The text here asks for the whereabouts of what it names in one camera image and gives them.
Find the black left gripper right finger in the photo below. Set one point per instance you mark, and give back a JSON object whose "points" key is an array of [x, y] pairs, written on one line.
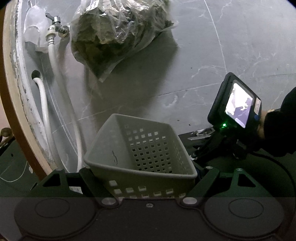
{"points": [[214, 183]]}

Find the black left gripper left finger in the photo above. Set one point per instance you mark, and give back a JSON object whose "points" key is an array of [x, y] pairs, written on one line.
{"points": [[83, 184]]}

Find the grey perforated plastic basket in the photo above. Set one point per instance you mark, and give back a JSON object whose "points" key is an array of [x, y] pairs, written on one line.
{"points": [[140, 158]]}

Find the right hand in dark sleeve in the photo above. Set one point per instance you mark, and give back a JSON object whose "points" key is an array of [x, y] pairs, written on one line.
{"points": [[260, 129]]}

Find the clear bag of greens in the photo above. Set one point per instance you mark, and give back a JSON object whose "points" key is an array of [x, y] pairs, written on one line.
{"points": [[103, 33]]}

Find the metal wall tap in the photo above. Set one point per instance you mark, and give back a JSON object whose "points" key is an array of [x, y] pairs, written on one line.
{"points": [[63, 31]]}

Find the white plastic wall cover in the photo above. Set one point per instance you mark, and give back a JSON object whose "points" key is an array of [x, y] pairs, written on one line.
{"points": [[35, 28]]}

